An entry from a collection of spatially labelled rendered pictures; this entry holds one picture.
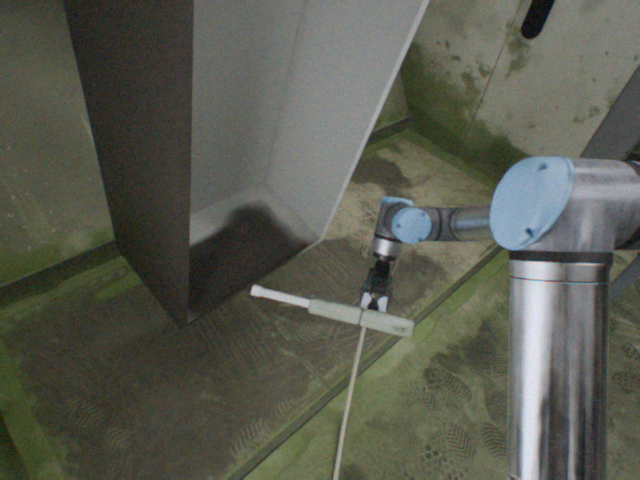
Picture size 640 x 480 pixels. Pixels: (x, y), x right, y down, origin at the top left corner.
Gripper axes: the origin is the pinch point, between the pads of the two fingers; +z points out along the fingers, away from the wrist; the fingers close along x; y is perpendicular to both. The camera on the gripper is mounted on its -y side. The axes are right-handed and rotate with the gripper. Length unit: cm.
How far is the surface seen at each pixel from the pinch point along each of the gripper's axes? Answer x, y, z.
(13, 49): 148, 30, -60
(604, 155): -107, 119, -75
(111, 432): 75, -2, 58
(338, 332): 9, 48, 26
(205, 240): 60, 15, -9
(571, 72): -78, 119, -112
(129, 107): 53, -48, -45
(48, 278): 129, 32, 26
